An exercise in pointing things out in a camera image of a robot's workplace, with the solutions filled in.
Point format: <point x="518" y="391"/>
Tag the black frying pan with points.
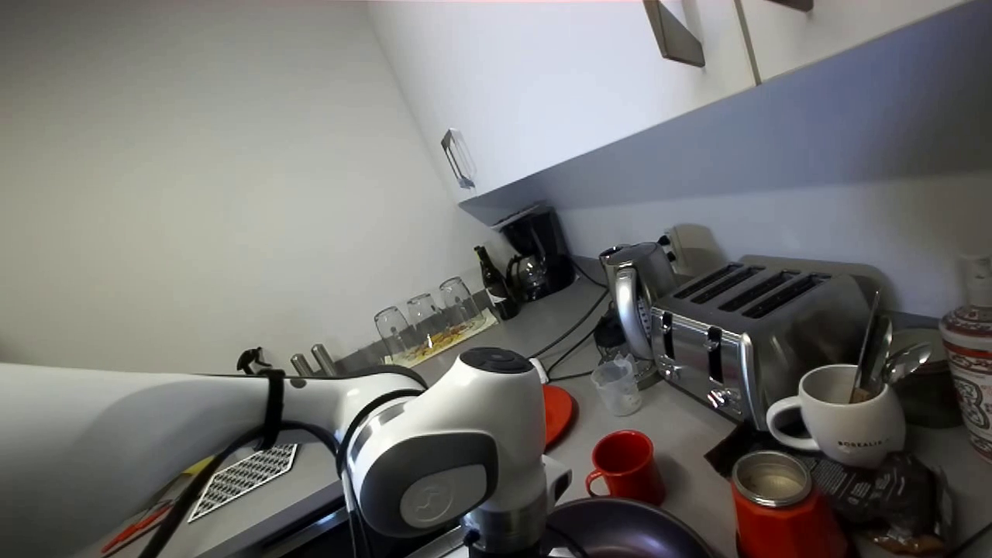
<point x="639" y="531"/>

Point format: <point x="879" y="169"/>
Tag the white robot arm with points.
<point x="157" y="445"/>

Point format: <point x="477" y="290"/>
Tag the clear drinking glass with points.
<point x="390" y="329"/>
<point x="452" y="297"/>
<point x="422" y="315"/>

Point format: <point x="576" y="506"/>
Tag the black coffee machine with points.
<point x="539" y="248"/>

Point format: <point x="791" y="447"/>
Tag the yellowish tray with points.
<point x="443" y="335"/>

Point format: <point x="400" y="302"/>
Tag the black round base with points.
<point x="611" y="332"/>

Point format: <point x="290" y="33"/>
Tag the steel electric kettle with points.
<point x="635" y="297"/>

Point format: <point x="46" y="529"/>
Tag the red plate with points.
<point x="561" y="412"/>

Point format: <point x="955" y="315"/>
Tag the clear plastic cup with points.
<point x="616" y="387"/>

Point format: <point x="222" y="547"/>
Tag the red cup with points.
<point x="625" y="466"/>

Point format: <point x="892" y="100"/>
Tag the silver four-slot toaster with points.
<point x="764" y="329"/>

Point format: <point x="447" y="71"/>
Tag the black coaster mat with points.
<point x="740" y="445"/>

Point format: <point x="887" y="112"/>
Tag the white mesh trivet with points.
<point x="246" y="480"/>

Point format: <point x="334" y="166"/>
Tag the red metal canister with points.
<point x="785" y="506"/>

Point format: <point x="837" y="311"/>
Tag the white ceramic mug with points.
<point x="841" y="421"/>

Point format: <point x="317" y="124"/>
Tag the metal spoon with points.
<point x="910" y="364"/>

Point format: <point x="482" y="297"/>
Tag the red thin sticks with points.
<point x="135" y="529"/>

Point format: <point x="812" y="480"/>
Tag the patterned ceramic soap dispenser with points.
<point x="972" y="352"/>

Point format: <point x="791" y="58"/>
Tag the white wall cabinet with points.
<point x="569" y="82"/>

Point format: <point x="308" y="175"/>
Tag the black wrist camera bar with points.
<point x="560" y="487"/>

